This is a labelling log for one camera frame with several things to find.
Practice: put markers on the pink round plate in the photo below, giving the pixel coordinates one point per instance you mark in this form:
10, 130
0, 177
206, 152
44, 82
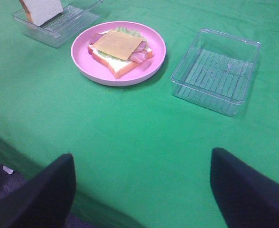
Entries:
102, 75

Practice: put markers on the green tablecloth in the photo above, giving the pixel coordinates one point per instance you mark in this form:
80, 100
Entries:
142, 156

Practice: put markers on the yellow cheese slice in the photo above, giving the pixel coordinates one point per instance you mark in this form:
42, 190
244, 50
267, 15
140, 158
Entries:
117, 44

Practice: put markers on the clear right plastic container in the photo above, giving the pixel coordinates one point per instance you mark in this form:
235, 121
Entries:
216, 71

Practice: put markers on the clear left plastic container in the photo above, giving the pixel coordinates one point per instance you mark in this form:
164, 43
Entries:
76, 16

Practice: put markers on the bacon strip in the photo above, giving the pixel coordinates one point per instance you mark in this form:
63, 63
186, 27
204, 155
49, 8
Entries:
94, 38
140, 54

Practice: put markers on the clear plastic container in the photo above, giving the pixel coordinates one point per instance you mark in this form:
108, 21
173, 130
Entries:
216, 71
76, 16

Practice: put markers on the green lettuce leaf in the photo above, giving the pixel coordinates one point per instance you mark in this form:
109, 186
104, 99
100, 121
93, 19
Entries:
131, 32

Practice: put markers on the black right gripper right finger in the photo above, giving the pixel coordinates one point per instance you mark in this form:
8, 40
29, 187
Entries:
246, 198

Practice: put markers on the white bread slice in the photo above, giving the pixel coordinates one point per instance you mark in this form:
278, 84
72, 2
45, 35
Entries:
116, 66
39, 12

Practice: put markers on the white floor scrap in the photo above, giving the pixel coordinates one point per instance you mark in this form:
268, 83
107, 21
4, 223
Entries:
7, 170

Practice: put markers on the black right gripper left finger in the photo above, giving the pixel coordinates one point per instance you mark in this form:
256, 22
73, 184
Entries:
45, 200

